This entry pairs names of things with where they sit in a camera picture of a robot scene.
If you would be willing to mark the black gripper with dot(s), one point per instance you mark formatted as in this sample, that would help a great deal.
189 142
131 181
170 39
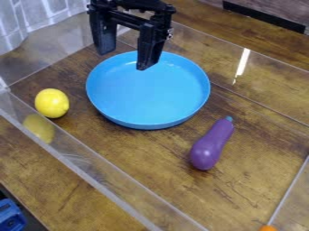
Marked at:
106 17

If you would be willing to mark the blue round tray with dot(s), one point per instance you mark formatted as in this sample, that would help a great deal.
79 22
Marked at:
147 99

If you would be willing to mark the yellow lemon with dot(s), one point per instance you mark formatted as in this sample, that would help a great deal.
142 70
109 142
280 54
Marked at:
51 102

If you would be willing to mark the white checked curtain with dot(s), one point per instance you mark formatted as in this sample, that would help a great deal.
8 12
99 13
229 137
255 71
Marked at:
24 16

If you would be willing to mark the purple toy eggplant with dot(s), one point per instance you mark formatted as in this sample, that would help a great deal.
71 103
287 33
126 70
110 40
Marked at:
208 148

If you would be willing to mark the blue plastic object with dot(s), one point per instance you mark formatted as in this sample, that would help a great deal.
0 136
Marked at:
12 220

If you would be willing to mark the orange object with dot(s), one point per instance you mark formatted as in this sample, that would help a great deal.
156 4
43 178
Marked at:
268 228

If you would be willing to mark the clear acrylic enclosure wall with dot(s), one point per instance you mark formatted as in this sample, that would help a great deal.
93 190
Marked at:
90 175

